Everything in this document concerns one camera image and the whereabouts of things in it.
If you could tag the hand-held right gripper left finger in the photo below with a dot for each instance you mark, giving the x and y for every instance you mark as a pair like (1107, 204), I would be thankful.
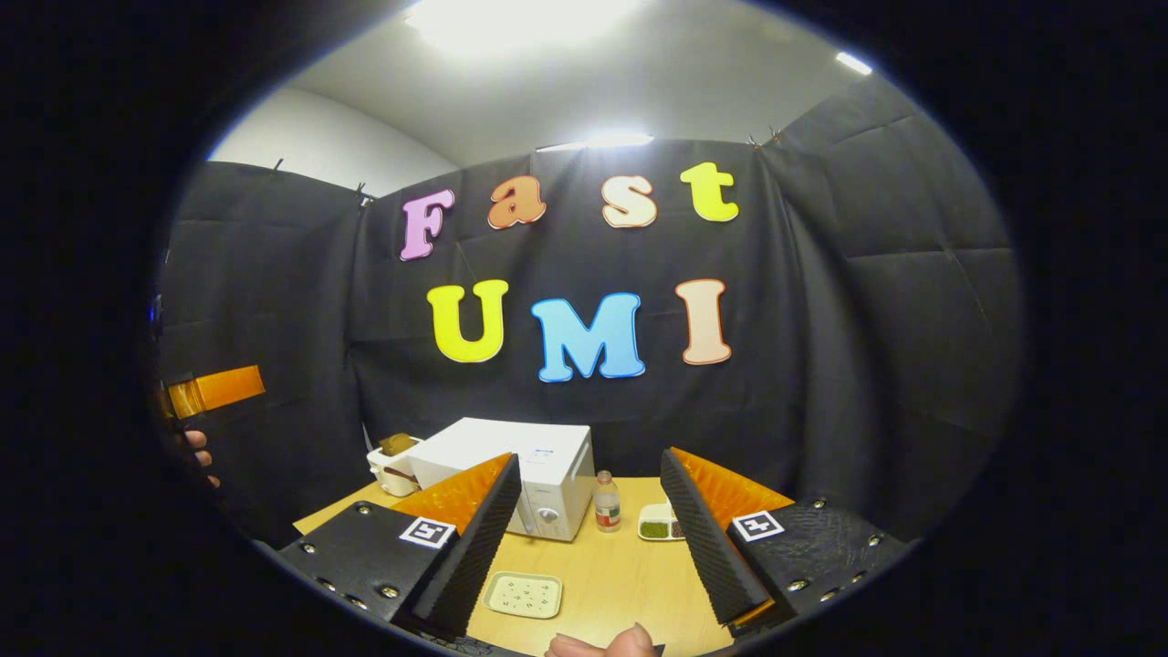
(470, 547)

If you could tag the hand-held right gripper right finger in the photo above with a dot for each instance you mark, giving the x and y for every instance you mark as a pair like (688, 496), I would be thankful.
(703, 547)

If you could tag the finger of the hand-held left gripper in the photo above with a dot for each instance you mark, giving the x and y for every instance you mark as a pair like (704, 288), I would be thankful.
(224, 388)

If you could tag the white microwave oven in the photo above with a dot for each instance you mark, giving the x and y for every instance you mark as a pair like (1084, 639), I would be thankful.
(547, 474)

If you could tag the white divided bean dish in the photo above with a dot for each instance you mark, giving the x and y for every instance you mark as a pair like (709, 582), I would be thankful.
(655, 527)

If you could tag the cream square plate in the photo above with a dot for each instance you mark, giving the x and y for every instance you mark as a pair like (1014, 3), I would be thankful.
(522, 595)

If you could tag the clear plastic bottle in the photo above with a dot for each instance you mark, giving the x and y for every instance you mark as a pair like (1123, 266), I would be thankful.
(608, 506)

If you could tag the white toaster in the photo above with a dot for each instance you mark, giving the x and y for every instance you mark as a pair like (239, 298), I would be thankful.
(388, 476)

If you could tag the brown toast slice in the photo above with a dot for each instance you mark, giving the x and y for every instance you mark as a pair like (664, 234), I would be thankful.
(397, 444)

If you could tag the ceiling light panel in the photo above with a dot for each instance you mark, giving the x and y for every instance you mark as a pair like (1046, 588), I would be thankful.
(854, 63)
(520, 23)

